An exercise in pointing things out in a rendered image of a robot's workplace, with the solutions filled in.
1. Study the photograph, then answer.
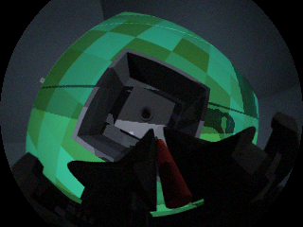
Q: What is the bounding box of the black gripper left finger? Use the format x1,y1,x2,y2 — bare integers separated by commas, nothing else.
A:
67,129,158,211

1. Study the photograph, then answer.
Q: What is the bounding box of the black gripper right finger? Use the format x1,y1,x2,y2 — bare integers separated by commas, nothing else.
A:
163,126,257,203

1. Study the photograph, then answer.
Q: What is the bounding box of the dark red peg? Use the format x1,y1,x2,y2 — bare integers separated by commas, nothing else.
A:
155,139,193,209

